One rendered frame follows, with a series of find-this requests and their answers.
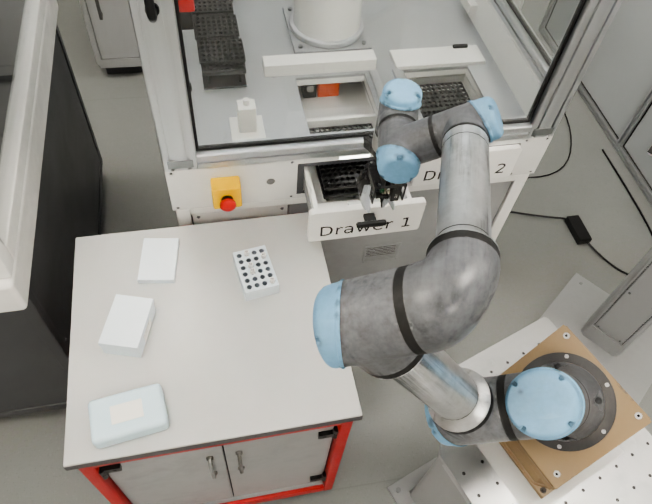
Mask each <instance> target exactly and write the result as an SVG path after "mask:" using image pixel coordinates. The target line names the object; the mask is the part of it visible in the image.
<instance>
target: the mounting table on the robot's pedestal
mask: <svg viewBox="0 0 652 504"><path fill-rule="evenodd" d="M556 330H557V328H556V326H555V325H554V324H553V323H552V322H551V321H550V320H549V319H548V318H547V317H543V318H541V319H539V320H537V321H535V322H534V323H532V324H530V325H528V326H527V327H525V328H523V329H521V330H519V331H518V332H516V333H514V334H512V335H510V336H509V337H507V338H505V339H503V340H502V341H500V342H498V343H496V344H494V345H493V346H491V347H489V348H487V349H486V350H484V351H482V352H480V353H478V354H477V355H475V356H473V357H471V358H469V359H468V360H466V361H464V362H462V363H461V364H459V366H460V367H462V368H468V369H471V370H474V371H475V372H477V373H478V374H480V375H481V376H482V377H490V376H496V375H498V374H499V373H501V372H503V371H504V370H506V369H508V368H509V367H510V366H512V365H513V364H514V363H516V362H517V361H518V360H519V359H521V358H522V357H523V356H524V355H526V354H527V353H528V352H529V351H531V350H532V349H533V348H534V347H536V346H537V345H538V344H540V343H541V342H542V341H543V340H545V339H546V338H547V337H548V336H550V335H551V334H552V333H553V332H555V331H556ZM619 447H620V448H621V449H622V450H623V451H624V453H623V454H622V455H620V456H619V457H618V458H616V459H615V460H613V461H612V462H611V463H609V464H608V465H606V466H605V467H604V468H602V469H601V470H599V471H598V472H597V473H595V474H594V475H592V476H591V477H590V478H588V479H587V480H585V481H584V482H583V483H581V484H580V485H578V486H577V487H576V488H574V489H573V490H571V491H570V492H569V493H567V494H566V495H564V496H563V497H562V498H560V499H559V500H557V501H556V502H555V503H553V504H652V436H651V434H650V433H649V432H648V431H647V430H646V429H645V428H643V429H641V430H640V431H639V432H637V433H636V434H634V435H633V436H631V437H630V438H629V439H627V440H626V441H624V442H623V443H621V444H620V445H619ZM438 457H439V458H440V460H441V461H442V463H443V465H442V466H443V468H444V469H445V471H446V472H447V474H448V475H449V477H450V478H451V480H452V481H453V483H454V484H455V486H456V487H457V489H458V490H459V492H460V493H461V495H462V496H463V498H464V499H465V501H466V502H467V504H518V502H517V501H516V499H515V498H514V497H513V495H512V494H511V492H510V491H509V490H508V488H507V487H506V485H505V484H504V483H503V481H502V480H501V478H500V477H499V476H498V474H497V473H496V471H495V470H494V469H493V467H492V466H491V464H490V463H489V462H488V460H487V459H486V457H485V456H484V454H483V453H482V452H481V450H480V449H479V447H478V446H477V445H476V444H472V445H467V446H463V447H456V446H446V445H443V444H442V443H440V448H439V455H438Z"/></svg>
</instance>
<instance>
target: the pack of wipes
mask: <svg viewBox="0 0 652 504"><path fill-rule="evenodd" d="M88 412H89V421H90V431H91V440H92V443H93V445H94V446H95V447H96V448H98V449H101V448H105V447H108V446H112V445H115V444H119V443H122V442H126V441H129V440H133V439H136V438H140V437H143V436H146V435H150V434H153V433H157V432H160V431H164V430H166V429H168V428H169V420H168V414H167V409H166V404H165V398H164V393H163V389H162V387H161V385H160V384H158V383H156V384H152V385H148V386H145V387H140V388H137V389H133V390H129V391H126V392H122V393H118V394H114V395H111V396H107V397H103V398H100V399H96V400H92V401H90V402H89V403H88Z"/></svg>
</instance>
